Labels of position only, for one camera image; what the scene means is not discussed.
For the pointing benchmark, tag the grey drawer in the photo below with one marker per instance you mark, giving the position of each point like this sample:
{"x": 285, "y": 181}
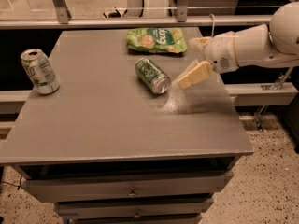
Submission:
{"x": 127, "y": 186}
{"x": 134, "y": 208}

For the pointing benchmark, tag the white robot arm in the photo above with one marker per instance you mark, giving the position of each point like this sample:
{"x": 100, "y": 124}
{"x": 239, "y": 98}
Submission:
{"x": 275, "y": 45}

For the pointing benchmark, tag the top grey drawer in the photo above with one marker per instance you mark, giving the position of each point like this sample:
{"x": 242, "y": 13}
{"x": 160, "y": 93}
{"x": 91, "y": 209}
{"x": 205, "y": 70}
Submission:
{"x": 127, "y": 186}

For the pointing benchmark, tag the grey drawer cabinet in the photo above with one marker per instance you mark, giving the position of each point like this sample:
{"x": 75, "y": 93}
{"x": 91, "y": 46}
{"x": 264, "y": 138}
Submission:
{"x": 103, "y": 121}

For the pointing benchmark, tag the grey metal railing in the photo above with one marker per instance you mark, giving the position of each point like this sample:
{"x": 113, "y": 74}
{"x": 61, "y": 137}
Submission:
{"x": 81, "y": 14}

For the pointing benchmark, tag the green chip bag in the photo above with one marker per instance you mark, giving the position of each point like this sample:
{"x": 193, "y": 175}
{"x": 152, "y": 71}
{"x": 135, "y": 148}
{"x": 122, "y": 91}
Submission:
{"x": 156, "y": 40}

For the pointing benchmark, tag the white and green soda can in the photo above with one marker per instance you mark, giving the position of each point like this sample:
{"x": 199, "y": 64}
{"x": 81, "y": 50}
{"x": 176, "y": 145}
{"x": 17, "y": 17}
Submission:
{"x": 37, "y": 67}

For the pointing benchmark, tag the metal bracket stand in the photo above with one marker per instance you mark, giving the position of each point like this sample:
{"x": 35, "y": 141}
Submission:
{"x": 281, "y": 92}

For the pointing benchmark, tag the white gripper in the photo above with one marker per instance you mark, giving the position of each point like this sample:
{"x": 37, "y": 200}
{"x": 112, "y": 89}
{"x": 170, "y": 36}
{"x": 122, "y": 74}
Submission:
{"x": 220, "y": 54}

